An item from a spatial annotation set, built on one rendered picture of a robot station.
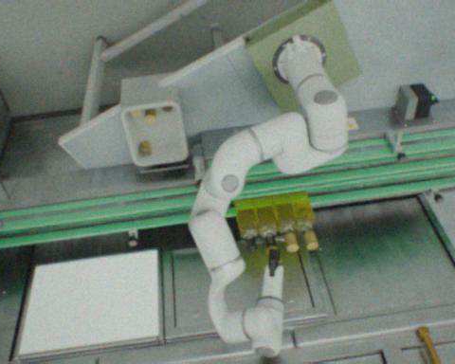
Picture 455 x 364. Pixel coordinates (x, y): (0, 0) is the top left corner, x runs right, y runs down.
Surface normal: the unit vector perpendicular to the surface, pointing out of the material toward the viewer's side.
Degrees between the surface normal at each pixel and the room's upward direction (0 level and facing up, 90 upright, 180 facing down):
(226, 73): 0
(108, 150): 0
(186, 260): 90
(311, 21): 2
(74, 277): 90
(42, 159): 90
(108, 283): 90
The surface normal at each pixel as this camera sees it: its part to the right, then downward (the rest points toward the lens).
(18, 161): -0.07, -0.71
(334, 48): 0.15, 0.68
